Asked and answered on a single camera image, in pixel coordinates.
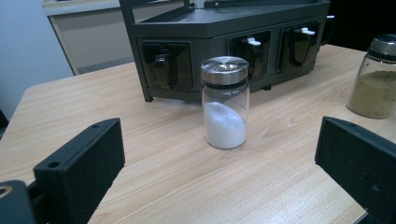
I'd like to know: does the dark seasoning box with handle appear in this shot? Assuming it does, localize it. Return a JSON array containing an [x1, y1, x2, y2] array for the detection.
[[278, 21, 321, 73], [228, 30, 272, 81], [320, 13, 336, 46], [141, 40, 194, 91]]

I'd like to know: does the glass jar of white powder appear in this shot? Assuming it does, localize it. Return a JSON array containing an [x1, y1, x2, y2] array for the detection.
[[200, 55, 250, 151]]

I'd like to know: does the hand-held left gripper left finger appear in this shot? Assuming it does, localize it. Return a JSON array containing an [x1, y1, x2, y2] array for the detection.
[[33, 117, 126, 224]]

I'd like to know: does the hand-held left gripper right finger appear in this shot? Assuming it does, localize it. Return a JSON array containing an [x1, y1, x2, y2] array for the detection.
[[314, 116, 396, 224]]

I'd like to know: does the dark grey seasoning rack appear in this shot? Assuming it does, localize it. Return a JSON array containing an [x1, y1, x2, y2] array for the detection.
[[119, 0, 332, 104]]

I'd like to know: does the white panel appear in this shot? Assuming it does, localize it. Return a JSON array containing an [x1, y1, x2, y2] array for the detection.
[[0, 0, 76, 120]]

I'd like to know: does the glass jar of brown powder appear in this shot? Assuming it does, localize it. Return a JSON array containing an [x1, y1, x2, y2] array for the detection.
[[346, 33, 396, 119]]

